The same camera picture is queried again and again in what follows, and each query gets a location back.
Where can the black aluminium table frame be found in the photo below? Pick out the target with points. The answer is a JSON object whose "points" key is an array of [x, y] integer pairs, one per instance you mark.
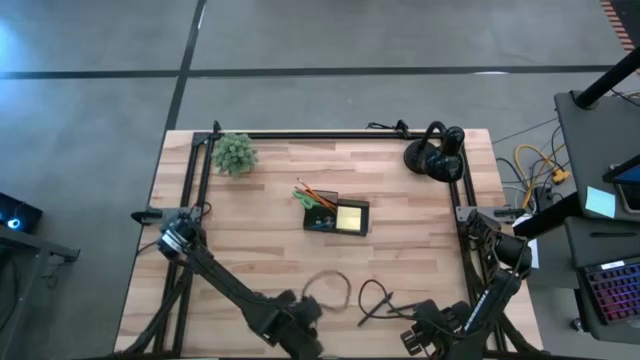
{"points": [[325, 135]]}

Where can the light blue sticky note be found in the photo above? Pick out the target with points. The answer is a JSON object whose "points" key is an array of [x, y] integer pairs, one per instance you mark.
{"points": [[600, 202]]}

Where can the grey equipment desk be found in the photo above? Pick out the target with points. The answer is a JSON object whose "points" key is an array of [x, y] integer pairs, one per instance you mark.
{"points": [[600, 240]]}

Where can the blue plastic piece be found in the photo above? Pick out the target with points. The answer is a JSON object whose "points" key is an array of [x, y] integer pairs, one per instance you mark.
{"points": [[322, 225]]}

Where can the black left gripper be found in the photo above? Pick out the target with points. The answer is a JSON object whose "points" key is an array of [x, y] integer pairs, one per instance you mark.
{"points": [[300, 325]]}

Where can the black cart leg bar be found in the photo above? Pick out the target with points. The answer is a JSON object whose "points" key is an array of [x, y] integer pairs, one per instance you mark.
{"points": [[550, 217]]}

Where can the black tablet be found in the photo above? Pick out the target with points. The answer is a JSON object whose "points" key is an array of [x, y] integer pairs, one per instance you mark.
{"points": [[627, 182]]}

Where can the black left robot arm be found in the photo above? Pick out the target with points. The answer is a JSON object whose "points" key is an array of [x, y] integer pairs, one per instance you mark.
{"points": [[220, 280]]}

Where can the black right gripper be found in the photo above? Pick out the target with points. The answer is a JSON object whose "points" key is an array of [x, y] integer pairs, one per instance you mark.
{"points": [[440, 325]]}

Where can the backlit laptop keyboard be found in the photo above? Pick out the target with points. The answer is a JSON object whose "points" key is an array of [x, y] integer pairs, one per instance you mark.
{"points": [[617, 292]]}

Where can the green plant in white pot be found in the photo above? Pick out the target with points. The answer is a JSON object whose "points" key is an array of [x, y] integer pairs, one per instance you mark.
{"points": [[234, 154]]}

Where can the grey cart table top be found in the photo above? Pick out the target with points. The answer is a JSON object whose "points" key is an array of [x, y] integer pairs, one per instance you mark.
{"points": [[595, 140]]}

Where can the white paper sheet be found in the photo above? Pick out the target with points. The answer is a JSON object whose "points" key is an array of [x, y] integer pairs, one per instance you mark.
{"points": [[534, 252]]}

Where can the black round pole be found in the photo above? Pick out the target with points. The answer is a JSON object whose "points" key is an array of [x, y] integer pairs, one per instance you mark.
{"points": [[610, 77]]}

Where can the black device with blue light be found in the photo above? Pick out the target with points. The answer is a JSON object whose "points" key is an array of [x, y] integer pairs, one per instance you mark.
{"points": [[17, 212]]}

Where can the yellow sticky note pad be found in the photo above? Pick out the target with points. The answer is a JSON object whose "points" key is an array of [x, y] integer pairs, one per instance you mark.
{"points": [[348, 218]]}

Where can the black equipment stand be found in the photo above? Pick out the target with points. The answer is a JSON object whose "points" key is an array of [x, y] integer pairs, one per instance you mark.
{"points": [[30, 250]]}

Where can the yellow pencil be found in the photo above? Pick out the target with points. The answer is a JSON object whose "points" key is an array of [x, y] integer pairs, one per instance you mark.
{"points": [[320, 203], [315, 193]]}

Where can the black mesh desk organizer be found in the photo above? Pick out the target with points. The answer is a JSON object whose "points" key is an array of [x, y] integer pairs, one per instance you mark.
{"points": [[352, 202]]}

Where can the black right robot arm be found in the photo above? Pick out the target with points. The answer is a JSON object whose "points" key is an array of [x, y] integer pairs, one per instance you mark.
{"points": [[500, 295]]}

